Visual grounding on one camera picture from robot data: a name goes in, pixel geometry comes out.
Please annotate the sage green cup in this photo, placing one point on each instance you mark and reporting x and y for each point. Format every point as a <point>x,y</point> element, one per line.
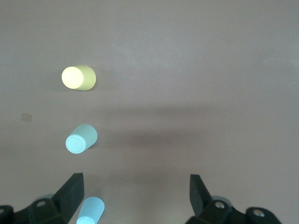
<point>80,140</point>

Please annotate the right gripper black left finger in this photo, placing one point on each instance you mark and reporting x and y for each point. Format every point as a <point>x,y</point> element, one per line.
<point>72,196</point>

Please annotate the brown table cover sheet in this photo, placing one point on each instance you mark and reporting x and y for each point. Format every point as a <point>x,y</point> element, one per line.
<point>187,70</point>

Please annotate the light blue cup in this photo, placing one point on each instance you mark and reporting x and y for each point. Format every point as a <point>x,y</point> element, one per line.
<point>91,210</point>

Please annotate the small brown tape square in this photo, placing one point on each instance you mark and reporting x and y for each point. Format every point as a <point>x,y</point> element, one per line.
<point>26,117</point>

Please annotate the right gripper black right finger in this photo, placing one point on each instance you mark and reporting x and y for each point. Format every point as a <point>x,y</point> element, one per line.
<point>198,198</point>

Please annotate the yellow cup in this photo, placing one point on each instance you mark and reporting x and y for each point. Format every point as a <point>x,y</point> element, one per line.
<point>77,78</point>

